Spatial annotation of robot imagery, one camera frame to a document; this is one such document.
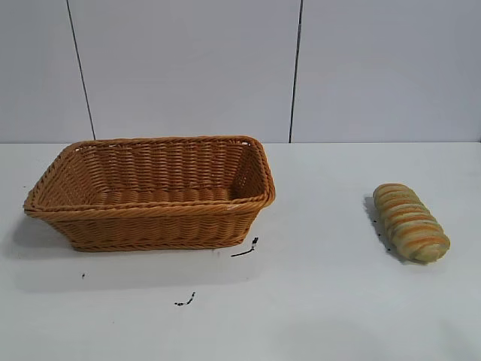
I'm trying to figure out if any long striped twisted bread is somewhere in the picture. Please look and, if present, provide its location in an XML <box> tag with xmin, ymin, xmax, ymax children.
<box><xmin>372</xmin><ymin>183</ymin><xmax>451</xmax><ymax>264</ymax></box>

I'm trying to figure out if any brown woven wicker basket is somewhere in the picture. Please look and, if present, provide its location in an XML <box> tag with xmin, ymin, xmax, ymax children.
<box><xmin>23</xmin><ymin>134</ymin><xmax>277</xmax><ymax>252</ymax></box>

